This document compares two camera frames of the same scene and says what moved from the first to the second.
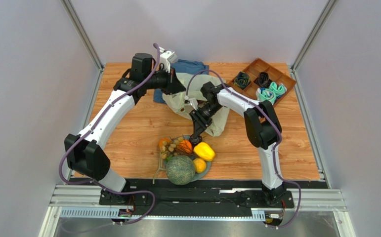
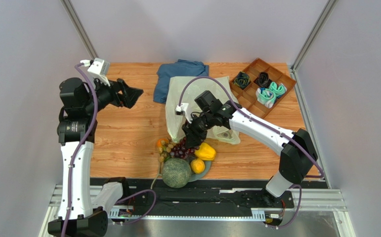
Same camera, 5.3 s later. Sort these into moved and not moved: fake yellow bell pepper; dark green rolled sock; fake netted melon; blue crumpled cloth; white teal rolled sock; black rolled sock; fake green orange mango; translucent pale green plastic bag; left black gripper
Moved: left black gripper; fake netted melon; translucent pale green plastic bag
Not moved: black rolled sock; blue crumpled cloth; dark green rolled sock; fake yellow bell pepper; white teal rolled sock; fake green orange mango
